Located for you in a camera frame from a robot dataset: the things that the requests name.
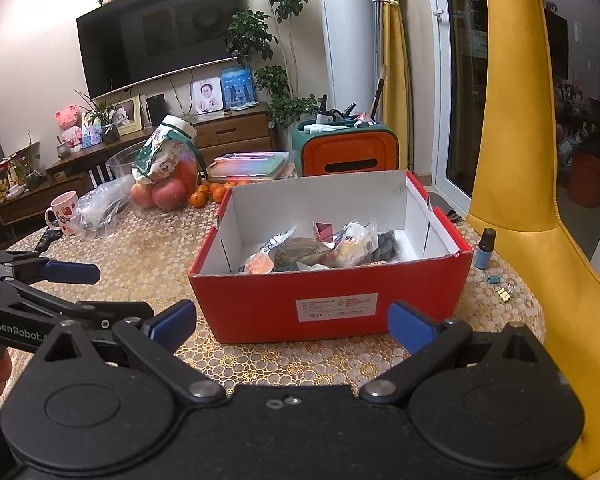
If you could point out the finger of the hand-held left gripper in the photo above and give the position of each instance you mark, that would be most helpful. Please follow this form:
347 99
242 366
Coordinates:
115 312
72 272

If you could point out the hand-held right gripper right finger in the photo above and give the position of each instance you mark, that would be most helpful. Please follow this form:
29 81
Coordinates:
410 327

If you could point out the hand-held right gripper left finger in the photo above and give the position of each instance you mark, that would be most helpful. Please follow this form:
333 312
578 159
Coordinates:
172 325

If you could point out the dark snack packet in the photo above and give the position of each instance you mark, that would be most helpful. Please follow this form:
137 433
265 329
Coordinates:
387 247

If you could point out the red cardboard box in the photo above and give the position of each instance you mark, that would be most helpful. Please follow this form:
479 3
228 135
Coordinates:
260 305

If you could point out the blueberry bread packet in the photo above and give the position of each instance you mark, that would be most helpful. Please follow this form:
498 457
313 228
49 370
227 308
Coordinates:
355 245

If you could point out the peach snack packet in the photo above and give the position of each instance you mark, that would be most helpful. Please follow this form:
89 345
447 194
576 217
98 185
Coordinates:
260 262

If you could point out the pink binder clip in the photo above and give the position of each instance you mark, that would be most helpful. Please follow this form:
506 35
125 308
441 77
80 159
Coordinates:
324 232

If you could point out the grey brown snack packet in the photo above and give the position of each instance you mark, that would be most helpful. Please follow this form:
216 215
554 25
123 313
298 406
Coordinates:
302 251

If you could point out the floral lace covered desktop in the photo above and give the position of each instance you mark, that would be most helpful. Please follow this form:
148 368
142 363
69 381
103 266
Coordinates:
145 260

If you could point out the black remote control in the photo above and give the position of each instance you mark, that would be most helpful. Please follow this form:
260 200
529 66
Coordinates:
47 240

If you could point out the pink mug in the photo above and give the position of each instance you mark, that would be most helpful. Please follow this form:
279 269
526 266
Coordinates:
65 212

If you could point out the clear plastic bag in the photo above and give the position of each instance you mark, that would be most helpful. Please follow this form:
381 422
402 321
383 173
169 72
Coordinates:
100 210

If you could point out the small teal binder clip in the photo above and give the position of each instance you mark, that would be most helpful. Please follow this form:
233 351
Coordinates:
492 280

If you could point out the small gold binder clip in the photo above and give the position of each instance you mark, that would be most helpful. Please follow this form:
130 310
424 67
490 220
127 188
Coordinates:
504 295

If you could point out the white router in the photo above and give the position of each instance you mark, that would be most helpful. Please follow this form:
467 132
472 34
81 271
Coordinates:
100 175

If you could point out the red apple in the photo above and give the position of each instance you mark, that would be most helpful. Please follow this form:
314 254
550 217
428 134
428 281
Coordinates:
141 196
170 194

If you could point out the small blue bottle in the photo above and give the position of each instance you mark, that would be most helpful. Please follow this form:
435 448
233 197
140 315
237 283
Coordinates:
485 252

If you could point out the small potted plant with saucer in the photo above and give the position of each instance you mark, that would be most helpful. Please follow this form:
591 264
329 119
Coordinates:
25 170

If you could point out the small dark teapot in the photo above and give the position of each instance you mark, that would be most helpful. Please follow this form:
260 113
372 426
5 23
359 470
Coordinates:
63 150

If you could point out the row of tangerines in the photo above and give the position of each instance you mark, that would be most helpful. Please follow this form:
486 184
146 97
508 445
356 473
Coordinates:
210 195

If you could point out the pink pig plush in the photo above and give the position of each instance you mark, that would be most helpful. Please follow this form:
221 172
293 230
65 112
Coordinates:
69 125

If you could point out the red round fruit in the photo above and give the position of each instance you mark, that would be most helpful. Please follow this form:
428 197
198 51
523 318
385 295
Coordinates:
187 175

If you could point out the printed white green bag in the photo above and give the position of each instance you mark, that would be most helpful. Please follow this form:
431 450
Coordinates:
165 147

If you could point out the small potted grass plant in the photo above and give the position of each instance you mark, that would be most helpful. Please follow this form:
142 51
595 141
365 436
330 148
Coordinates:
105 120

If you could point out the iridescent plastic case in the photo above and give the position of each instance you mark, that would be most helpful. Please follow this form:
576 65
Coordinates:
250 166

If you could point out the black speaker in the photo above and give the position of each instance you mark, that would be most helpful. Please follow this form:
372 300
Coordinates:
156 110

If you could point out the green and orange storage box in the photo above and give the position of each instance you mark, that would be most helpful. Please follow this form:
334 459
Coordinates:
350 152

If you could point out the yellow giraffe toy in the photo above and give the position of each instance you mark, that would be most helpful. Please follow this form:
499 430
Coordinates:
520 160

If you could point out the wooden television cabinet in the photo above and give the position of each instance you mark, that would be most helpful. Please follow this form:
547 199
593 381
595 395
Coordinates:
230 132

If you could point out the white tube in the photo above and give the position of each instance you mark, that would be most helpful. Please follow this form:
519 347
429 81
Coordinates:
325 129

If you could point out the orange bucket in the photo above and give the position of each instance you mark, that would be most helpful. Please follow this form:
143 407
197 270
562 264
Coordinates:
587 180

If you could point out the makeup brush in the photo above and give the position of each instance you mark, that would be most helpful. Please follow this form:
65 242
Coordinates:
380 90

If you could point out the blue picture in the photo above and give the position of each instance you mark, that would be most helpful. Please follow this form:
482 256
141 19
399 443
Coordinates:
237 87

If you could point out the glass sliding door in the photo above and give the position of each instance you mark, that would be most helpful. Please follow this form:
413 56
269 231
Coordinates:
460 85

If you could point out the black television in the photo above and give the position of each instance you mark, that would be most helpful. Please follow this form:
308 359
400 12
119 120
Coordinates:
160 35

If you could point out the yellow curtain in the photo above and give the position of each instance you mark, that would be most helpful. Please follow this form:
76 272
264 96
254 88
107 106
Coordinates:
397 60

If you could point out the white standing air conditioner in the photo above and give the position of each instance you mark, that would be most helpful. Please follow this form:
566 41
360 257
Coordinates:
347 35

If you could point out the tall green potted plant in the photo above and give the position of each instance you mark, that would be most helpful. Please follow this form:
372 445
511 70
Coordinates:
265 35

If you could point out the wooden photo frame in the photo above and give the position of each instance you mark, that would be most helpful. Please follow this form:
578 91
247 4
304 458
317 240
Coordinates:
126 115

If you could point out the white portrait photo frame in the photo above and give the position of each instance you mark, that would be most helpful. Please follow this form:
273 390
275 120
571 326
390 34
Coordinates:
207 95

